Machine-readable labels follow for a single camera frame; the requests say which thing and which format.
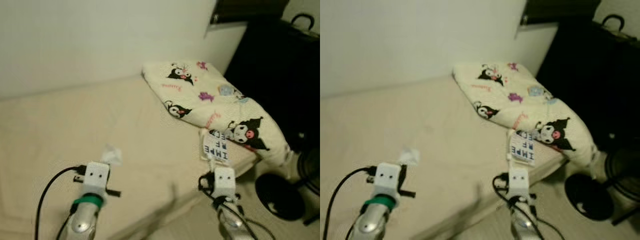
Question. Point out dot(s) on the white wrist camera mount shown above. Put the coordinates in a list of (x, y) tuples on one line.
[(96, 176), (518, 181), (390, 177), (224, 181)]

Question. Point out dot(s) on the tall black case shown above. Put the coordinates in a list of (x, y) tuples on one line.
[(275, 75), (590, 75)]

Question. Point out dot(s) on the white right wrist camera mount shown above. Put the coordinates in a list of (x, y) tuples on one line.
[(224, 181), (518, 181)]

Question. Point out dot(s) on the white tissue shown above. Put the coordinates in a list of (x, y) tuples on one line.
[(111, 155)]

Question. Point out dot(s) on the black pedestal fan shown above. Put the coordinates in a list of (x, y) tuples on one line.
[(280, 197), (590, 200)]

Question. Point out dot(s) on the mattress with beige sheet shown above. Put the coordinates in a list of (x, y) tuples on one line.
[(75, 130), (390, 125)]

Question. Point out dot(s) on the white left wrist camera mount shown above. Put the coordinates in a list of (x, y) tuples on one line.
[(390, 177), (96, 176)]

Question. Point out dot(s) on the silver window latch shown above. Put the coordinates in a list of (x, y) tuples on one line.
[(524, 20), (215, 19)]

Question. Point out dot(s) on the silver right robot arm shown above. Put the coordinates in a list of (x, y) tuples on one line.
[(525, 222), (232, 222)]

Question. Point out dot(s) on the white book blue letters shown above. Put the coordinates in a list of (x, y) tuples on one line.
[(217, 150), (522, 150)]

